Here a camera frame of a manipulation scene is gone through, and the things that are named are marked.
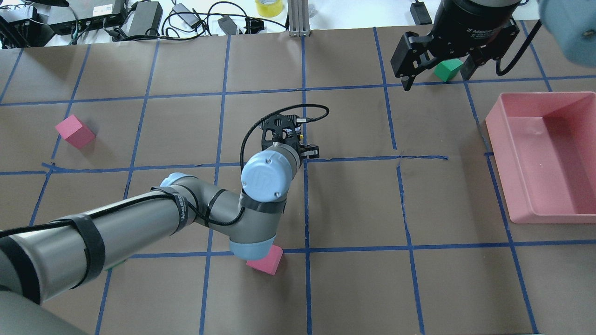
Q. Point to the green cube near tray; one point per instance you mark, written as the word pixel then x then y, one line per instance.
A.
pixel 447 69

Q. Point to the yellow tape roll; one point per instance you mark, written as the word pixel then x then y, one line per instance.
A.
pixel 269 8

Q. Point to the aluminium frame post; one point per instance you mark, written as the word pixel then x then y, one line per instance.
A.
pixel 299 20

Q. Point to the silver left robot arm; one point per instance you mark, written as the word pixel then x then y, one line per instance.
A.
pixel 42 261

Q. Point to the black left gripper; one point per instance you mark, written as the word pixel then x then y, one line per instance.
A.
pixel 310 151

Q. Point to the pink cube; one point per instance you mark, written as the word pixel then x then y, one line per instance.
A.
pixel 270 263
pixel 75 132

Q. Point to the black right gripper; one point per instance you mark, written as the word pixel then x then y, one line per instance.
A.
pixel 470 22

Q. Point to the pink cube centre front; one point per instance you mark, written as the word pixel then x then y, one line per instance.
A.
pixel 270 263

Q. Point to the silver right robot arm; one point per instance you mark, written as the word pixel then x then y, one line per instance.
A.
pixel 571 23

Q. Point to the black power adapter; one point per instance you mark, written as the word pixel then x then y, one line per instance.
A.
pixel 419 13

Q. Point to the pink plastic tray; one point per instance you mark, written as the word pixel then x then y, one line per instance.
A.
pixel 544 145

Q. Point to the pink cube far left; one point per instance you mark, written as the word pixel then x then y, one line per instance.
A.
pixel 75 132

